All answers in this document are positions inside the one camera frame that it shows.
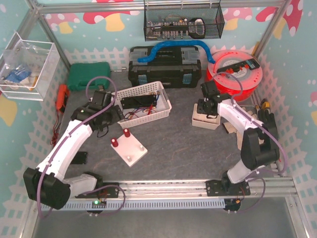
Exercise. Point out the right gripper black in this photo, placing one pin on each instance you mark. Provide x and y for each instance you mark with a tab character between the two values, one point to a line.
204	107

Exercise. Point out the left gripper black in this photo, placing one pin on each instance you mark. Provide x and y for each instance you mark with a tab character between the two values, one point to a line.
115	114

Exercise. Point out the large red spring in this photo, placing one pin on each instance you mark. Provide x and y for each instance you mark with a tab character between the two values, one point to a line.
126	132
114	142

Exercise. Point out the white peg base plate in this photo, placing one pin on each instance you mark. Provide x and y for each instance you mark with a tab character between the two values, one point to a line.
130	149

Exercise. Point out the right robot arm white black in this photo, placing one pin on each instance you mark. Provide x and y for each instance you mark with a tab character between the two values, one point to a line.
260	146

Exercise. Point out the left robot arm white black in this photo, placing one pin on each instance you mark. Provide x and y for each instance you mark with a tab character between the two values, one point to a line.
64	153

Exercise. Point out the white small parts box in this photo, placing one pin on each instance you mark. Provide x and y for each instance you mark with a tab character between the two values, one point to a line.
201	120

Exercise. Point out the white plastic perforated basket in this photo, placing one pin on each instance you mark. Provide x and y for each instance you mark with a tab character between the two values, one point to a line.
138	116

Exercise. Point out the black battery holder in basket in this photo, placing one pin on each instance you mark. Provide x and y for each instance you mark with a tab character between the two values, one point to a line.
142	101

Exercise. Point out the white work glove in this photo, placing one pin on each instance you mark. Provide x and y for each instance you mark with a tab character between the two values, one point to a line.
232	129

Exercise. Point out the red filament spool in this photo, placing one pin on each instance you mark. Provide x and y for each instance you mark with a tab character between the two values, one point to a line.
235	71

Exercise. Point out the green plastic tool case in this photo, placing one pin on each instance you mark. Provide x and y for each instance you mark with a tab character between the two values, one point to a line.
81	73

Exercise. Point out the black toolbox with blue latches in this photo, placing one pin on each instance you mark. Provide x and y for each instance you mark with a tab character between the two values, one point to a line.
174	67

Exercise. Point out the yellow black screwdriver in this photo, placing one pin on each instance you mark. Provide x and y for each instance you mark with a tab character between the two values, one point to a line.
263	105

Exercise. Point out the orange multimeter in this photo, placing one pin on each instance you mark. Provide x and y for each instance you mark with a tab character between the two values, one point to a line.
62	97

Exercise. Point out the red multimeter probe leads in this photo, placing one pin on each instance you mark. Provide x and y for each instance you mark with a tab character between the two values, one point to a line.
55	130

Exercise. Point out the blue white glove in box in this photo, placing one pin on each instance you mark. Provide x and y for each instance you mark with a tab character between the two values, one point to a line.
18	74

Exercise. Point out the black bracket on floor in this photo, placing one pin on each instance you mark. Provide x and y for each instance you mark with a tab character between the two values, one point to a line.
80	158

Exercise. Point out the grey slotted cable duct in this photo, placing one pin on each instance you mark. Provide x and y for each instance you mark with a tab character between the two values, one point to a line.
112	205

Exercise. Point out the clear acrylic wall box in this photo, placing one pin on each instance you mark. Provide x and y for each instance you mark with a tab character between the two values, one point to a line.
41	57

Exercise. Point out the black wire mesh basket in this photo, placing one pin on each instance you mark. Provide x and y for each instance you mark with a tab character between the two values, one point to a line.
182	20

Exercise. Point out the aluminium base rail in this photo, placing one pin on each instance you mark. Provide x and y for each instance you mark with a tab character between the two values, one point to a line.
160	189

